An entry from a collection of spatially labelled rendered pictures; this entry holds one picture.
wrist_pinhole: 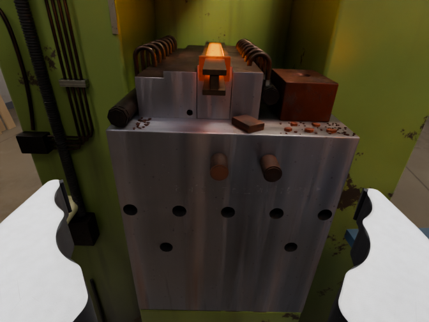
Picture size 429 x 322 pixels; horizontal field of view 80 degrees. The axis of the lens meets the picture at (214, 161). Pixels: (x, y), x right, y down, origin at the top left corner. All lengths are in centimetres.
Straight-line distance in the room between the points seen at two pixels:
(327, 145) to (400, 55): 30
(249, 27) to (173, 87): 51
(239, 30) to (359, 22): 39
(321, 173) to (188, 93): 25
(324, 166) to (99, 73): 47
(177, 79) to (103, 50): 22
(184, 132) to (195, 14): 56
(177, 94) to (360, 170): 50
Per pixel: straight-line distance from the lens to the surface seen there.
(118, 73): 60
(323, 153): 43
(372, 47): 64
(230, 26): 89
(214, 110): 43
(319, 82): 45
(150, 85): 44
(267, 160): 39
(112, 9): 58
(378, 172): 77
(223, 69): 32
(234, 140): 39
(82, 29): 61
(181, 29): 90
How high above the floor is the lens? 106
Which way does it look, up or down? 29 degrees down
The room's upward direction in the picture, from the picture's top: 2 degrees clockwise
